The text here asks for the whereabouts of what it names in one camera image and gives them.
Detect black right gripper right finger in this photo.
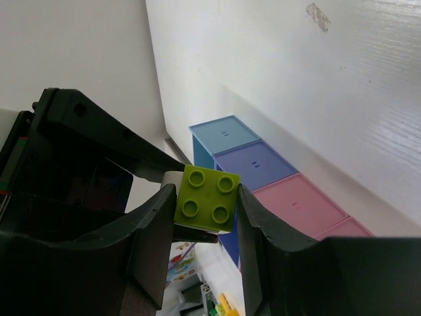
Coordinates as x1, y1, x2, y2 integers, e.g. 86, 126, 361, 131
237, 186, 420, 315

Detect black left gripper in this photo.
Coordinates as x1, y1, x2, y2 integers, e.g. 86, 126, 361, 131
1, 88, 185, 242

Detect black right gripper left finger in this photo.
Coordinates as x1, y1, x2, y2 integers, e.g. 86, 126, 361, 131
1, 184, 176, 315

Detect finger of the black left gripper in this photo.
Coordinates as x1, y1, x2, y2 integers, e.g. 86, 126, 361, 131
172, 226, 218, 244

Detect green square lego brick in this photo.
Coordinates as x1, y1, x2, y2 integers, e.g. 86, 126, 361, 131
174, 164, 241, 233

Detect colourful lego box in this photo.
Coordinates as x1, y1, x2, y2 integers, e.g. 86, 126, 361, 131
165, 242, 198, 290

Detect yellow toy pieces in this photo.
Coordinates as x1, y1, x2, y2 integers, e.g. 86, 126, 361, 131
215, 293, 239, 316

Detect narrow pink container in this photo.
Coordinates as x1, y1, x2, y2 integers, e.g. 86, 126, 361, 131
253, 173, 348, 238

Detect wide pink container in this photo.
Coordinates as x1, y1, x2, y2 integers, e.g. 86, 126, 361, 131
314, 217, 374, 241

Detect light blue container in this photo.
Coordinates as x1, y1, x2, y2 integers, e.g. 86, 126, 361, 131
189, 115, 260, 169

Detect dark blue container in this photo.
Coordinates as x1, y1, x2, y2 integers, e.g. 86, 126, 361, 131
212, 140, 299, 274

